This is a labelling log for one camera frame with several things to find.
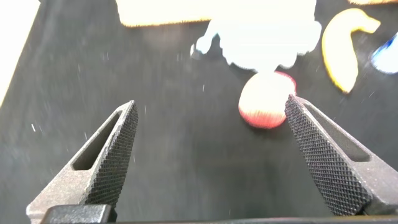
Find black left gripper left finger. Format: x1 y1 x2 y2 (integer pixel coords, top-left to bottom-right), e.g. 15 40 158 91
26 100 139 224

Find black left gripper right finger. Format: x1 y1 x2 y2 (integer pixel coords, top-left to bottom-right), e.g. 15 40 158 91
284 94 398 217

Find light blue bath pouf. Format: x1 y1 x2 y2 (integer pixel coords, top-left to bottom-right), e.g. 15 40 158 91
190 0 323 74

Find wicker basket with household items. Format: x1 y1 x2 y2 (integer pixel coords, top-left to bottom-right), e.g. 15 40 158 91
114 0 214 28

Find red peach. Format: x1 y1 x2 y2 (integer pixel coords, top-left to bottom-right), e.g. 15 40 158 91
238 70 298 130

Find yellow banana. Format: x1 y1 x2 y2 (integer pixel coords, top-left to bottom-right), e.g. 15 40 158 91
322 7 382 94

